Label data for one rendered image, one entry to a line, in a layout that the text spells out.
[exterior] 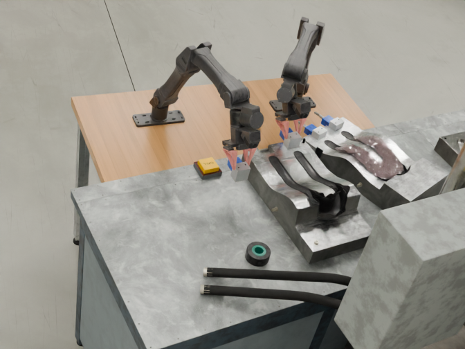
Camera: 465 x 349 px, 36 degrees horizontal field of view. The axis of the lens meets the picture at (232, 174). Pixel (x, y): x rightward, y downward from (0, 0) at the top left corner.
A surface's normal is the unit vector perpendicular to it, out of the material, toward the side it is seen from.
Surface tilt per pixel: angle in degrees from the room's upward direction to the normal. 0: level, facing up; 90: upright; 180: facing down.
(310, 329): 90
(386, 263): 90
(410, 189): 0
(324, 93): 0
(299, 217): 84
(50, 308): 0
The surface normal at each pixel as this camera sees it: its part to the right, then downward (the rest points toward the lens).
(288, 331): 0.45, 0.64
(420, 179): 0.17, -0.74
